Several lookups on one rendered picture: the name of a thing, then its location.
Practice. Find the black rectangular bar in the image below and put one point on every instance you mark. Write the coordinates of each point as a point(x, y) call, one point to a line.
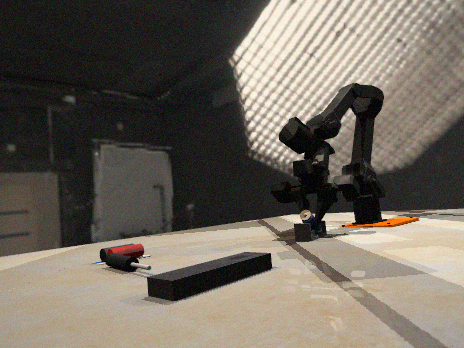
point(187, 281)

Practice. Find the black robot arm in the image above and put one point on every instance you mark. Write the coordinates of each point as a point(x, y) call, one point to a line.
point(366, 102)

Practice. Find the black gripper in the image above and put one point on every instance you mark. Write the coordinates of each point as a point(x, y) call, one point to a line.
point(326, 192)

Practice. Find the black-handled screwdriver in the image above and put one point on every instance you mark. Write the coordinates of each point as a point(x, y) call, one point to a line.
point(123, 262)

